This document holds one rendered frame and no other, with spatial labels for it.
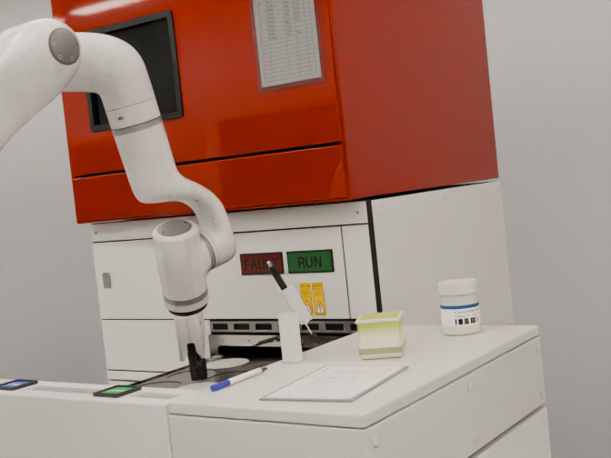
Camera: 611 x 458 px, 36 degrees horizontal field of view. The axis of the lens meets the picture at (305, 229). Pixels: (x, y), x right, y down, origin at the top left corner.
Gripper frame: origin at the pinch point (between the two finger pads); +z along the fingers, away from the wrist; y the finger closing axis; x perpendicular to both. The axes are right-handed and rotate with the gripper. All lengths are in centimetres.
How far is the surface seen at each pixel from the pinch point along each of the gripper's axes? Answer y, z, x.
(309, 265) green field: -21.4, -8.2, 24.1
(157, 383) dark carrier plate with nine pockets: -3.3, 4.6, -8.9
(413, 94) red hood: -47, -34, 52
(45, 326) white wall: -258, 149, -107
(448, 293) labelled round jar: 9, -17, 48
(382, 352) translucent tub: 23.9, -16.7, 33.6
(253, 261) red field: -30.1, -5.8, 12.0
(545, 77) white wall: -148, 2, 113
